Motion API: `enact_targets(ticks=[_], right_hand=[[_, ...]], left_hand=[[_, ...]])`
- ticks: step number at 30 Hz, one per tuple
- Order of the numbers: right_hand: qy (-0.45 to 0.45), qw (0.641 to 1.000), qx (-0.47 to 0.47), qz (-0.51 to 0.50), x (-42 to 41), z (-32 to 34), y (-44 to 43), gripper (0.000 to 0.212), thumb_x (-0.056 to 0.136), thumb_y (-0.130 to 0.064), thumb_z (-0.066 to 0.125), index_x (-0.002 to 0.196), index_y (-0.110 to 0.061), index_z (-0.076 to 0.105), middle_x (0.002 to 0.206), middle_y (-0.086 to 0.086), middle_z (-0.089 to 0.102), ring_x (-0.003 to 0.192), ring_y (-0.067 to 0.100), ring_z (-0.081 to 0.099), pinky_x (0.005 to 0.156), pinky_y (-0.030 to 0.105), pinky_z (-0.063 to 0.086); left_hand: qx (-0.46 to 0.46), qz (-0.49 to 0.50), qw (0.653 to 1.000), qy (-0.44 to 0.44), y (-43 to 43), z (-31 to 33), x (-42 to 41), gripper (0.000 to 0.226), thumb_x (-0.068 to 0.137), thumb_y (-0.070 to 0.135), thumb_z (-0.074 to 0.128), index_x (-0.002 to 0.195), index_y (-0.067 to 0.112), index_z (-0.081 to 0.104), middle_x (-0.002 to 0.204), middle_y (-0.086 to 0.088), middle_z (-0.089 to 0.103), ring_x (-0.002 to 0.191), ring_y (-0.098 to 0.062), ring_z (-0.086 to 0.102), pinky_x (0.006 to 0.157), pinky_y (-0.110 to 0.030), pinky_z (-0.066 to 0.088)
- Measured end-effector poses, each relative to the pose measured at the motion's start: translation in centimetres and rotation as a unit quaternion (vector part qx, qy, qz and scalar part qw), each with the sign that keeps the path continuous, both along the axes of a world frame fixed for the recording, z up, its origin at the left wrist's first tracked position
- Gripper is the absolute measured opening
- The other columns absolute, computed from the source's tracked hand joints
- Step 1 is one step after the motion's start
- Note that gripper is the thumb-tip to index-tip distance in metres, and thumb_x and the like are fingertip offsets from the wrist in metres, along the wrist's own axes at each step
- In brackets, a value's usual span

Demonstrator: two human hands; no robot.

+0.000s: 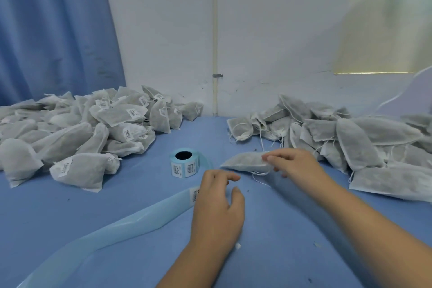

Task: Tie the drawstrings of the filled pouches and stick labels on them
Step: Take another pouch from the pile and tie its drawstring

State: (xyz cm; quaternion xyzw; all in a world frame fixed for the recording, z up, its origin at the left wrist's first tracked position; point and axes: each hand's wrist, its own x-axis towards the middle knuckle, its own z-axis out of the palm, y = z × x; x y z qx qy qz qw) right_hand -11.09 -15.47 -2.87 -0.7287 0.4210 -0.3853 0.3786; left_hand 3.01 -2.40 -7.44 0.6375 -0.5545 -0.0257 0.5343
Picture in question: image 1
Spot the white curved board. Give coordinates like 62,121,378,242
377,66,432,118

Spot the blue label roll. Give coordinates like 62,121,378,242
17,147,204,288

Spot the pile of unlabelled herb bags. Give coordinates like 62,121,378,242
225,94,432,203

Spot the person's right forearm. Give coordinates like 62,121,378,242
310,178,432,288

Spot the person's left hand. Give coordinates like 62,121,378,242
189,169,247,260

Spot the pile of labelled herb bags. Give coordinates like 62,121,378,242
0,85,205,194

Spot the white wall pipe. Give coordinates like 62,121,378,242
211,0,221,117

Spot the blue curtain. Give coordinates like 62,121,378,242
0,0,128,107

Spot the white sachet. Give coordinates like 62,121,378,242
219,151,275,176

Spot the person's right hand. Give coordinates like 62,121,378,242
261,148,333,199

